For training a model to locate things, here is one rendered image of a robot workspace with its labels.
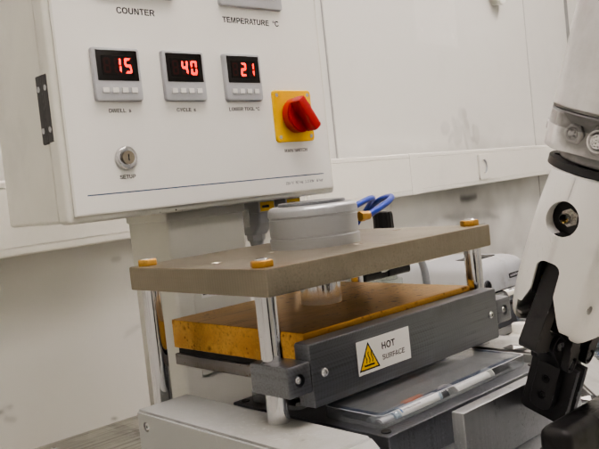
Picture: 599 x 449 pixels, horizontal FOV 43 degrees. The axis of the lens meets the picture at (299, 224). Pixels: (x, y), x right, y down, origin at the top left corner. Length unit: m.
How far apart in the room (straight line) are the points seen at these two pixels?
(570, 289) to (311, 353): 0.18
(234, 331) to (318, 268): 0.10
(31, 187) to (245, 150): 0.21
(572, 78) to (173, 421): 0.37
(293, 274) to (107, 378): 0.70
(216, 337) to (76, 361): 0.55
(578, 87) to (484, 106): 1.90
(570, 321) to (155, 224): 0.44
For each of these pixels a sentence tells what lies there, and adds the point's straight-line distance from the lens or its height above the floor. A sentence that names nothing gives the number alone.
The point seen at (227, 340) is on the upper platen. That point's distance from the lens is 0.61.
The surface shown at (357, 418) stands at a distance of 0.54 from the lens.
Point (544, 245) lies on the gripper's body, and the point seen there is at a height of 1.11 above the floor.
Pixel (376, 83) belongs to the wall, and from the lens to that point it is 1.83.
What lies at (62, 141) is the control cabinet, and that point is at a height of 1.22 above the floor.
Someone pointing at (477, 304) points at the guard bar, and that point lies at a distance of 0.67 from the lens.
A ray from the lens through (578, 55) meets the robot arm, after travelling 0.47.
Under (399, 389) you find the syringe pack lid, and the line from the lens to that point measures 0.58.
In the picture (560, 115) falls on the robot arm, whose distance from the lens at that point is 0.48.
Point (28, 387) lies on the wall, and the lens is 1.12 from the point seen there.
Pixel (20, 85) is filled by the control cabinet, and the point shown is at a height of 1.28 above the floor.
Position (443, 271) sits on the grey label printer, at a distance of 1.64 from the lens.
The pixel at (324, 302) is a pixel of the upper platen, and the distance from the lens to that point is 0.65.
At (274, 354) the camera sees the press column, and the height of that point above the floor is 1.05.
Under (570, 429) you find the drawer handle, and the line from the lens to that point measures 0.47.
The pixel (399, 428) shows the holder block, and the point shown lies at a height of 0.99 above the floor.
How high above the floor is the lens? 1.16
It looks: 3 degrees down
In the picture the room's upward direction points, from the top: 6 degrees counter-clockwise
